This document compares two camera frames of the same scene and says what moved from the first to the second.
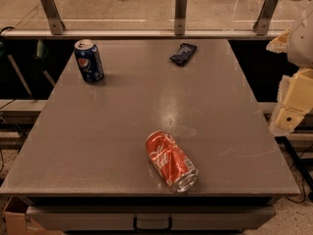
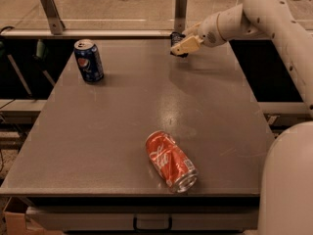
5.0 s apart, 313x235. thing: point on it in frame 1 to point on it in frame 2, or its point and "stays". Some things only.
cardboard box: [19, 223] stays
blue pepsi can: [90, 63] stays
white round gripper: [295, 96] to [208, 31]
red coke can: [174, 165] stays
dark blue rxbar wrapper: [184, 54] to [175, 37]
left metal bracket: [55, 22] stays
